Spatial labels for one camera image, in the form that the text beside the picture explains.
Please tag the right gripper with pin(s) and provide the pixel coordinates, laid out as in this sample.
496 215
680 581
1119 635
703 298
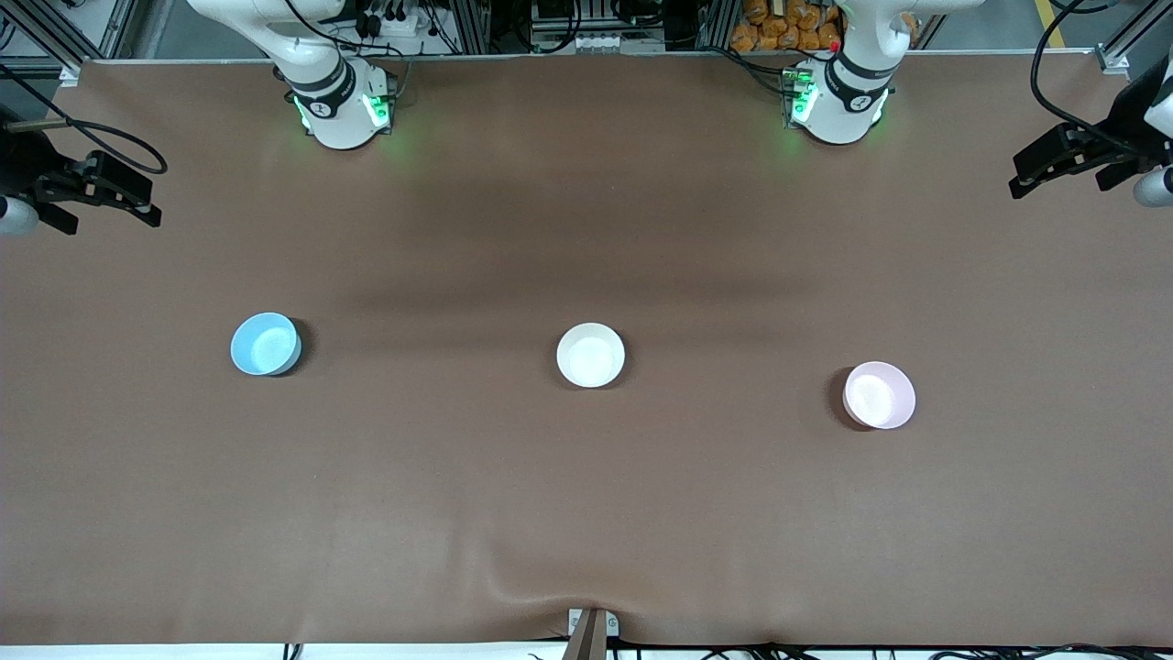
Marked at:
26 160

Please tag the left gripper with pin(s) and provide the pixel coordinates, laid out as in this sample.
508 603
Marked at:
1123 128

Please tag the blue bowl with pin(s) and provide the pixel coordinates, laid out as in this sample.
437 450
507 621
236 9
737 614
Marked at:
264 346

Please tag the pink bowl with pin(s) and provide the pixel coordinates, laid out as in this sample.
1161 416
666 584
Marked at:
878 395

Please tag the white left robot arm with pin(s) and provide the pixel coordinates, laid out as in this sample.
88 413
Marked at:
848 110

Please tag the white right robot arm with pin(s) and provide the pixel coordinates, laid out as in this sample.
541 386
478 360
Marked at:
330 110

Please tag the white bowl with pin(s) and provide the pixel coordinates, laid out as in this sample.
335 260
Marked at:
590 356

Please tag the green lit base box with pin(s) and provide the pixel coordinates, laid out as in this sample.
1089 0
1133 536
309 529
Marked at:
380 105
799 96

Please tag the orange packaged goods pile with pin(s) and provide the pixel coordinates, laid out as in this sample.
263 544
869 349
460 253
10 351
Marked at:
779 27

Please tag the white power strip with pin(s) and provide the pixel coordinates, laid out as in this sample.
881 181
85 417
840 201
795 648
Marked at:
389 24

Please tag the white terminal block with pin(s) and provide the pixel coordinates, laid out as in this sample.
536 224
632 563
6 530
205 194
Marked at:
605 42

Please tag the brown table mat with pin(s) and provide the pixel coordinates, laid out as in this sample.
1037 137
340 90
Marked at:
586 513

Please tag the aluminium frame strut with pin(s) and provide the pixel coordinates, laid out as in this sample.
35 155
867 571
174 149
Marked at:
55 41
1123 50

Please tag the aluminium frame post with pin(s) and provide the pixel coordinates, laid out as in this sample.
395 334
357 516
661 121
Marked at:
717 26
472 26

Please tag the metal table clamp bracket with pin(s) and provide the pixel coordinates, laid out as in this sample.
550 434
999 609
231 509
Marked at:
591 628

